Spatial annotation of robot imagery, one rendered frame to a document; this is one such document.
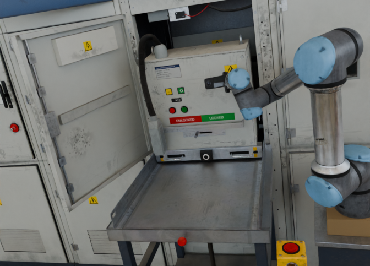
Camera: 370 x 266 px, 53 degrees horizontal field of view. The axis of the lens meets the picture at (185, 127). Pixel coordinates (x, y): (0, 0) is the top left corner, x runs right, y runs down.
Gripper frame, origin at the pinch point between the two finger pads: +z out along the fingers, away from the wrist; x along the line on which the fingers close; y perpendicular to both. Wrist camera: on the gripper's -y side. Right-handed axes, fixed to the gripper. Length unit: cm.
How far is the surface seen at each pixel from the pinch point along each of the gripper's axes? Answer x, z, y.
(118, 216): -46, -24, -52
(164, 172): -38, 12, -34
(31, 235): -77, 74, -135
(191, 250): -95, 49, -29
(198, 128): -18.8, 7.5, -14.2
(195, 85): 1.1, 4.7, -12.7
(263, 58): 8.6, 7.6, 21.0
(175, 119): -13.5, 13.0, -24.3
